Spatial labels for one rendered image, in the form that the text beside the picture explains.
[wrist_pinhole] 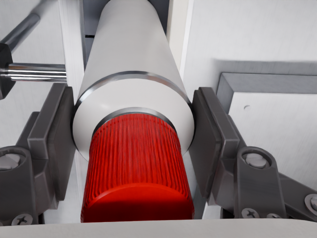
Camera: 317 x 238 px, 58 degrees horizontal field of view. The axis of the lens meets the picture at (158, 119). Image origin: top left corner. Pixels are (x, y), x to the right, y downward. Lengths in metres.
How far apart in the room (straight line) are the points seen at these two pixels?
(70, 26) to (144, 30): 0.05
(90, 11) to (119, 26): 0.10
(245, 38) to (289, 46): 0.06
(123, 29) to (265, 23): 0.22
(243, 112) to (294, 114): 0.06
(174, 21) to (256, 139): 0.19
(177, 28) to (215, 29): 0.11
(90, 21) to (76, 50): 0.08
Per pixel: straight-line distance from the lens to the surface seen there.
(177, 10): 0.23
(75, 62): 0.19
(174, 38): 0.24
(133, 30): 0.16
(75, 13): 0.18
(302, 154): 0.41
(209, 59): 0.34
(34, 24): 0.31
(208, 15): 0.33
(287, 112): 0.35
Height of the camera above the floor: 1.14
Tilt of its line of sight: 56 degrees down
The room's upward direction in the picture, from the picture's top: 170 degrees clockwise
